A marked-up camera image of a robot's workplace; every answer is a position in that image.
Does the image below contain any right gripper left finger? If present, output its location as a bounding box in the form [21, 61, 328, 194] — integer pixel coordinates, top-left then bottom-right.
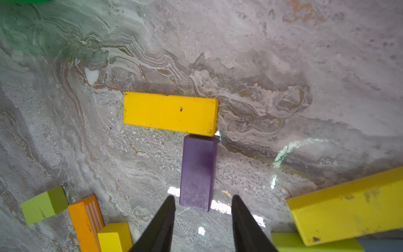
[129, 195, 176, 252]

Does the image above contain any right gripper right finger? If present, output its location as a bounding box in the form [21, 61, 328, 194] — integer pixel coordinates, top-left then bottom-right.
[232, 195, 278, 252]

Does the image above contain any short yellow block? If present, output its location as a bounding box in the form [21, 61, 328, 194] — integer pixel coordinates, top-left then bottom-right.
[98, 223, 133, 252]

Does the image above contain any purple block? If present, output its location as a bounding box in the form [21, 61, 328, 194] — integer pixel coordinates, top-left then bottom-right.
[179, 135, 219, 212]

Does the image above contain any long yellow block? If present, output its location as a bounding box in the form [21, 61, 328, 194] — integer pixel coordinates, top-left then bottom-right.
[123, 92, 219, 137]

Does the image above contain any lime green block right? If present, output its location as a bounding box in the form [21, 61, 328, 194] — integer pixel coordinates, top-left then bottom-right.
[271, 232, 366, 252]

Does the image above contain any lime green block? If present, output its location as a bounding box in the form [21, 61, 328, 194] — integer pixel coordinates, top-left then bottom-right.
[20, 186, 68, 225]
[271, 232, 366, 252]

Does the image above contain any orange block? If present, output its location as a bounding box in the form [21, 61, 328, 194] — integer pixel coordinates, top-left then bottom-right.
[68, 195, 105, 252]

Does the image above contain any lime green block left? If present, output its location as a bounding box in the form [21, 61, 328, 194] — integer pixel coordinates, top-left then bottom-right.
[20, 186, 68, 225]

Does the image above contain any light blue block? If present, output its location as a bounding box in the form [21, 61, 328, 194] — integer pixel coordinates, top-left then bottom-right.
[357, 238, 403, 252]

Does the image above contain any yellow-green long block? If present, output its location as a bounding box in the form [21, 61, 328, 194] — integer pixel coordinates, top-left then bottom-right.
[286, 168, 403, 246]

